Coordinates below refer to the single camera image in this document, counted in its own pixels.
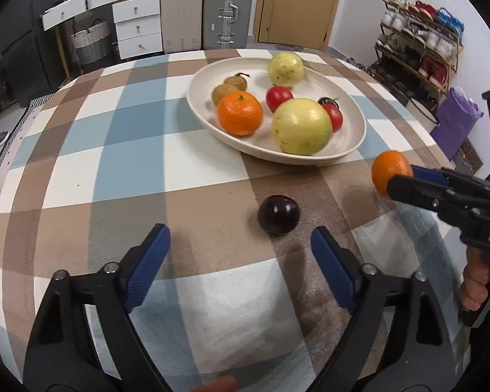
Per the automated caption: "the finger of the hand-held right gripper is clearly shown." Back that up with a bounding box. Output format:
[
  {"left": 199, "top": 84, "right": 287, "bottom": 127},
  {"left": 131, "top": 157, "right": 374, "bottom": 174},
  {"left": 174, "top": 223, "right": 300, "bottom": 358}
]
[
  {"left": 411, "top": 166, "right": 490, "bottom": 191},
  {"left": 387, "top": 173, "right": 490, "bottom": 230}
]

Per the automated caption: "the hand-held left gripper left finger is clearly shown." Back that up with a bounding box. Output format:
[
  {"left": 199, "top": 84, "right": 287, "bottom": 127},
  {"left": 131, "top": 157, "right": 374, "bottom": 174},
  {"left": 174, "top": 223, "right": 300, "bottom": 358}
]
[{"left": 22, "top": 223, "right": 172, "bottom": 392}]

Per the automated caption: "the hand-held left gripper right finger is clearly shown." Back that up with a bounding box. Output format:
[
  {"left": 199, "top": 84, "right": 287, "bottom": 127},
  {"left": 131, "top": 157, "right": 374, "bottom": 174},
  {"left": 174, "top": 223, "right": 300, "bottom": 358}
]
[{"left": 310, "top": 226, "right": 463, "bottom": 392}]

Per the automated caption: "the orange tangerine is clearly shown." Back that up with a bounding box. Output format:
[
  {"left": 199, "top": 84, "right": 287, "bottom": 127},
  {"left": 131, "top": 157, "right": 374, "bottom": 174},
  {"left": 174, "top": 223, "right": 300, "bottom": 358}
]
[
  {"left": 371, "top": 150, "right": 414, "bottom": 200},
  {"left": 217, "top": 91, "right": 264, "bottom": 137}
]

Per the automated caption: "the small red tomato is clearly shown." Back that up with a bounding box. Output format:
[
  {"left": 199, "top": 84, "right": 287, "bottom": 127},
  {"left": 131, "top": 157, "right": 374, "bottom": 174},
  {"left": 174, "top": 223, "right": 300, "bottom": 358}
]
[{"left": 321, "top": 103, "right": 344, "bottom": 132}]

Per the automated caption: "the yellow-green guava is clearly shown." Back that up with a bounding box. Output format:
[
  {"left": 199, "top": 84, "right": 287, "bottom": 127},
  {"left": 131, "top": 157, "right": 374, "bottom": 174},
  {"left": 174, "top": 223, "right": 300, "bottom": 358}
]
[{"left": 270, "top": 98, "right": 334, "bottom": 156}]

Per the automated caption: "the large red tomato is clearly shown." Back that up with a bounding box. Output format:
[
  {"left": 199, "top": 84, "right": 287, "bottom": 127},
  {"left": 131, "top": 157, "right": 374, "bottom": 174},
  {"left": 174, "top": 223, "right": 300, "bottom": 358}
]
[{"left": 266, "top": 86, "right": 294, "bottom": 113}]

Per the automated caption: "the yellow speckled guava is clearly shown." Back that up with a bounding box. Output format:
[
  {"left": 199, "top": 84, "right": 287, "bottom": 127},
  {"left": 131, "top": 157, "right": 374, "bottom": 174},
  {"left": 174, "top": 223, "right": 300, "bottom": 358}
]
[{"left": 267, "top": 52, "right": 305, "bottom": 88}]

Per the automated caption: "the brown longan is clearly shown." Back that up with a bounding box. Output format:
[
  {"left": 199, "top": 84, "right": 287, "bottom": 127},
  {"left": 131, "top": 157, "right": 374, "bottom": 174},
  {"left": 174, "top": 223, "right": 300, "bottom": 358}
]
[
  {"left": 224, "top": 73, "right": 251, "bottom": 92},
  {"left": 211, "top": 84, "right": 239, "bottom": 106}
]

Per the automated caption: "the cream round plate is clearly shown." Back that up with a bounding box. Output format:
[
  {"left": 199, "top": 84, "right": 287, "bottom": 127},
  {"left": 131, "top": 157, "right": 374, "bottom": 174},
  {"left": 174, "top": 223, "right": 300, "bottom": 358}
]
[{"left": 186, "top": 58, "right": 367, "bottom": 166}]

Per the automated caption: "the person's right hand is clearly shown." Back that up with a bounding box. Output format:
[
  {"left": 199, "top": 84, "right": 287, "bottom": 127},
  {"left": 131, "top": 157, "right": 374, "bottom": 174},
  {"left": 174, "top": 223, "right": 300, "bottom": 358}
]
[{"left": 458, "top": 247, "right": 490, "bottom": 312}]

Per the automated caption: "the brown patterned bag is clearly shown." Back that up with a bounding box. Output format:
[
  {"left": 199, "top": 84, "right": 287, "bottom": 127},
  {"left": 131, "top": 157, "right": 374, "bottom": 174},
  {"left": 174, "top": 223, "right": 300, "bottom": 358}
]
[{"left": 455, "top": 139, "right": 484, "bottom": 172}]

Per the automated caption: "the purple bag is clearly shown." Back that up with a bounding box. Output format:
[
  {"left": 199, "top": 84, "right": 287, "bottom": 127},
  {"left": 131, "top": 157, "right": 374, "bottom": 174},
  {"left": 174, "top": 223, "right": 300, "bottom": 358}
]
[{"left": 430, "top": 87, "right": 484, "bottom": 160}]

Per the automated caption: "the wooden shoe rack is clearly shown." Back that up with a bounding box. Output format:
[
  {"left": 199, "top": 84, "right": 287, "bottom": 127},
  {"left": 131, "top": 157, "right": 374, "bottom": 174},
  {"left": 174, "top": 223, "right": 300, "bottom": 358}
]
[{"left": 369, "top": 0, "right": 464, "bottom": 109}]

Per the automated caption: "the row of shelved shoes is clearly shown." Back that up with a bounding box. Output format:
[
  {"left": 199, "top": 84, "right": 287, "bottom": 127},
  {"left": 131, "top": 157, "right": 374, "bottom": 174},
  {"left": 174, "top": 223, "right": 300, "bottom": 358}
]
[{"left": 371, "top": 0, "right": 464, "bottom": 103}]

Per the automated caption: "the checkered tablecloth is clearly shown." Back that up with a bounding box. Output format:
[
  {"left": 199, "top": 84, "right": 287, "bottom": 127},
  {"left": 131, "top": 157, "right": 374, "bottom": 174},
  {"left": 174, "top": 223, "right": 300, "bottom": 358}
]
[{"left": 0, "top": 48, "right": 474, "bottom": 392}]

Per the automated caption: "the wooden door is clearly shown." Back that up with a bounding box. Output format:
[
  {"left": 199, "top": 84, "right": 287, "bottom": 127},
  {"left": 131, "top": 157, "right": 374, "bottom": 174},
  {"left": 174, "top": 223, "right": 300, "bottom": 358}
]
[{"left": 256, "top": 0, "right": 347, "bottom": 52}]

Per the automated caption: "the wicker laundry basket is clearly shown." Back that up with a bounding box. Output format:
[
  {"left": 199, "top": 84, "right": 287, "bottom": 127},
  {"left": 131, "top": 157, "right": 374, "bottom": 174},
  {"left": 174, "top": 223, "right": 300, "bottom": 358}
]
[{"left": 69, "top": 20, "right": 114, "bottom": 65}]

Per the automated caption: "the white drawer dresser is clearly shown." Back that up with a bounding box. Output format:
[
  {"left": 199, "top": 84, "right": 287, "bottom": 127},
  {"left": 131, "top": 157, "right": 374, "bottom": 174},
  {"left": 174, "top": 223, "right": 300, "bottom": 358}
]
[{"left": 41, "top": 0, "right": 164, "bottom": 80}]

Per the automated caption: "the dark grey fridge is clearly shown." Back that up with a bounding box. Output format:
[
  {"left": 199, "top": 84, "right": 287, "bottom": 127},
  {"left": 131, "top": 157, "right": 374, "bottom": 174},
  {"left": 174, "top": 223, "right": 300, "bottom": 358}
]
[{"left": 0, "top": 0, "right": 60, "bottom": 111}]

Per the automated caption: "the beige suitcase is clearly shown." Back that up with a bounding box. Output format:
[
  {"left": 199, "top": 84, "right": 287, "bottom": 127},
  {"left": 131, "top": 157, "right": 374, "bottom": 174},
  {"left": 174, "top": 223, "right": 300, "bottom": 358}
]
[{"left": 159, "top": 0, "right": 205, "bottom": 55}]

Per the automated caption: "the silver suitcase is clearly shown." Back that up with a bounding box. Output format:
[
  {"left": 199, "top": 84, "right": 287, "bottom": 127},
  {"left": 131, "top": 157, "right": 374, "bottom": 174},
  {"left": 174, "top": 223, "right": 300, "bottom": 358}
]
[{"left": 203, "top": 0, "right": 256, "bottom": 50}]

